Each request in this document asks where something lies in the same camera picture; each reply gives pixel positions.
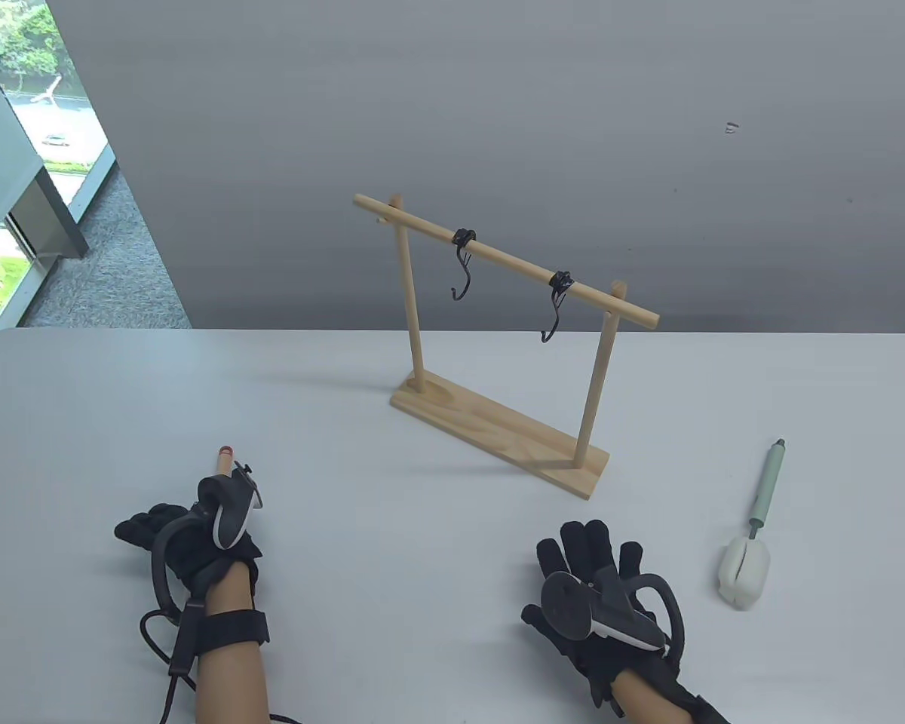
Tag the person's right hand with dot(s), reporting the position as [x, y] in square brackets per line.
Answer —
[599, 660]

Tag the person's left hand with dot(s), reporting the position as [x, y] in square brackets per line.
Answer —
[196, 550]

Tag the person's right middle finger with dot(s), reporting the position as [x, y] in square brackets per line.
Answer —
[572, 544]

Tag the person's right thumb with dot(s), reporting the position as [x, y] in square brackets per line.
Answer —
[535, 620]

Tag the person's left fingers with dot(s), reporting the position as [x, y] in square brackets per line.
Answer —
[139, 528]

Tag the person's right little finger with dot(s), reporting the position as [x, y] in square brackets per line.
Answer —
[630, 562]

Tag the person's right forearm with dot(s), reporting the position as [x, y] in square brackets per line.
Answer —
[633, 697]

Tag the person's left forearm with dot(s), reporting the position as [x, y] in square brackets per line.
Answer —
[230, 679]

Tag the black white tracking controller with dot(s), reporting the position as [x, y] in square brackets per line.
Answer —
[234, 516]
[573, 599]

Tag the wooden hanging rack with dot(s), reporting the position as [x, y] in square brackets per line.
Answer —
[498, 428]

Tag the black metal hook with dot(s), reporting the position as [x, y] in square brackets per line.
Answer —
[560, 281]
[465, 238]

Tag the grey window frame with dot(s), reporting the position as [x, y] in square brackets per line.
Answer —
[15, 173]

